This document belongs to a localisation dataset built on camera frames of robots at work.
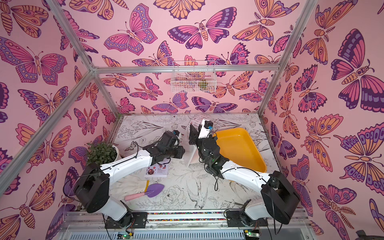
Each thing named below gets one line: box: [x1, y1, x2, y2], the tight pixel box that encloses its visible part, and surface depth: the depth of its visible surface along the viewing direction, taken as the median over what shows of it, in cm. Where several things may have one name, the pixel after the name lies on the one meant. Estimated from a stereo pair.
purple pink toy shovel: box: [124, 183, 165, 201], surface depth 84 cm
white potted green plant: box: [85, 141, 120, 166], surface depth 81 cm
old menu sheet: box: [144, 163, 169, 177], surface depth 92 cm
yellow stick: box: [144, 180, 150, 193], surface depth 87 cm
